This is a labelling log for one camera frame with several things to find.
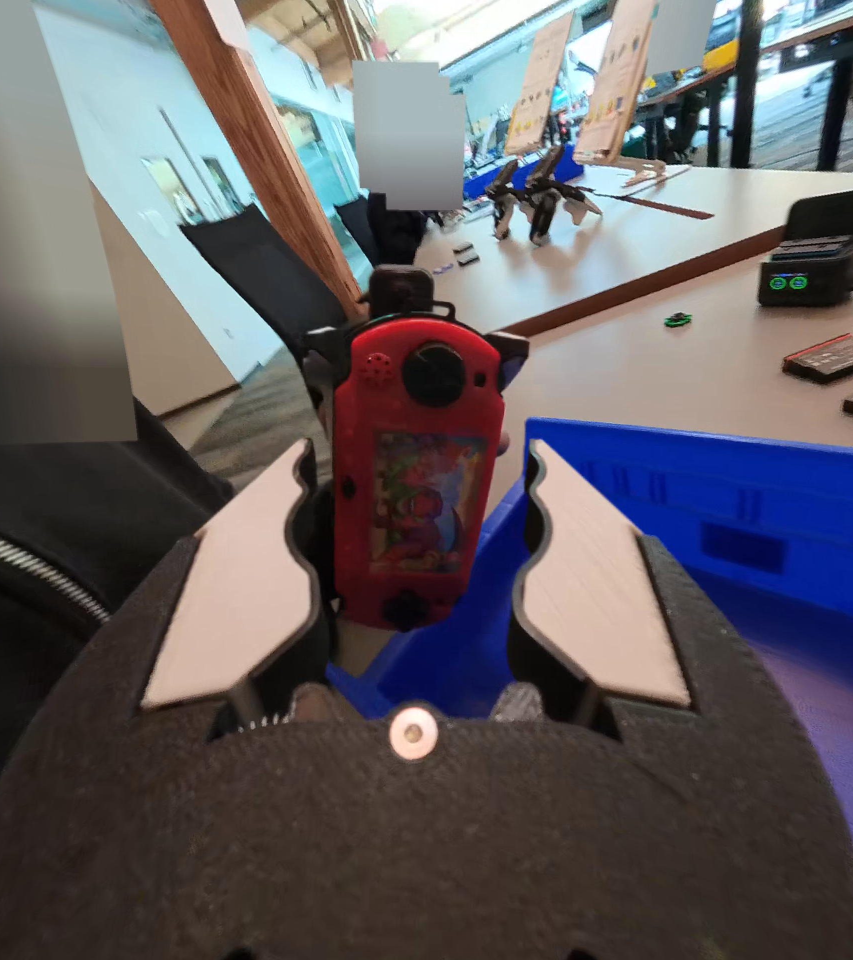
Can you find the red handheld game toy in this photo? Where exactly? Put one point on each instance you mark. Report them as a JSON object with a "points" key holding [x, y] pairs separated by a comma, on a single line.
{"points": [[419, 480]]}

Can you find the yellow plastic bin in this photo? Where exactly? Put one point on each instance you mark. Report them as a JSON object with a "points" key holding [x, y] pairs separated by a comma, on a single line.
{"points": [[723, 54]]}

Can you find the black office chair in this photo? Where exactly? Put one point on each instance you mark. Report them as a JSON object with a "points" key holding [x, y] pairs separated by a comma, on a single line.
{"points": [[355, 221], [261, 255]]}

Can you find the blue plastic bin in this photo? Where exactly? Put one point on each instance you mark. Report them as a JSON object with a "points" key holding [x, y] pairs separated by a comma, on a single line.
{"points": [[771, 487], [516, 176]]}

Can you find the black charging case green lights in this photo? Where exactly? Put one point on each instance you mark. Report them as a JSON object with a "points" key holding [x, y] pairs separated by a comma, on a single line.
{"points": [[809, 255]]}

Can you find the idle hand-held gripper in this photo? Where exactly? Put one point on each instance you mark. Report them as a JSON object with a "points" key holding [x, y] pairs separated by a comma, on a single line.
{"points": [[503, 202], [546, 202]]}

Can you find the cardboard instruction board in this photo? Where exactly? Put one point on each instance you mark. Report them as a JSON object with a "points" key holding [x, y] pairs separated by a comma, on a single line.
{"points": [[618, 75], [539, 82]]}

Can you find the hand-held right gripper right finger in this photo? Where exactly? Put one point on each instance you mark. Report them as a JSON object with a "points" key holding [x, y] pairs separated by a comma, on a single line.
{"points": [[599, 600]]}

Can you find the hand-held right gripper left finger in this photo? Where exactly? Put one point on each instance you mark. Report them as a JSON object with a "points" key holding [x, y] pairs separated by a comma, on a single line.
{"points": [[239, 600]]}

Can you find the white laptop stand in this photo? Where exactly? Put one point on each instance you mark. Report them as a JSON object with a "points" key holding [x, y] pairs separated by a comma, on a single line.
{"points": [[651, 174]]}

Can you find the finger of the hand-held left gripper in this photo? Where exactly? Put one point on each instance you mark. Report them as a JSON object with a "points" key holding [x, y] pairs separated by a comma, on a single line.
{"points": [[513, 373]]}

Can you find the small green fidget toy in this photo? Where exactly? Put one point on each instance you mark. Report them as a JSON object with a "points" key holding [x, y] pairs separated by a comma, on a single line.
{"points": [[676, 319]]}

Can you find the black metal pole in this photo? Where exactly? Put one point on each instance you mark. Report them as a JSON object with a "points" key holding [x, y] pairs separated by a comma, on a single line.
{"points": [[747, 75]]}

